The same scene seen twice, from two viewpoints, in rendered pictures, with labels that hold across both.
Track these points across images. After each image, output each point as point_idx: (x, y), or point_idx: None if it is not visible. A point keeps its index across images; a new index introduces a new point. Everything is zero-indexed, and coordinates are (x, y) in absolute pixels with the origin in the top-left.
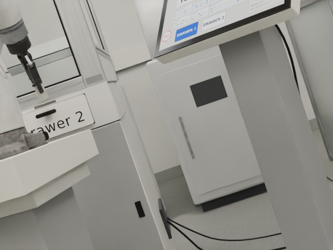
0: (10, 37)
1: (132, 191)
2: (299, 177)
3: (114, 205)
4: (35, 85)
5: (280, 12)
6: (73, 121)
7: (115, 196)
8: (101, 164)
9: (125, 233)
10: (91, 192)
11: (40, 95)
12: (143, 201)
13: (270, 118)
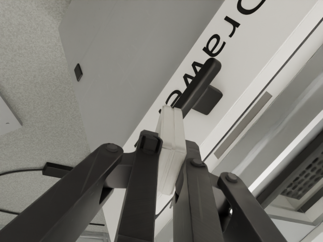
0: None
1: (84, 85)
2: None
3: (99, 50)
4: (98, 148)
5: None
6: (152, 127)
7: (98, 61)
8: (115, 87)
9: (89, 33)
10: (122, 38)
11: (159, 123)
12: (75, 84)
13: None
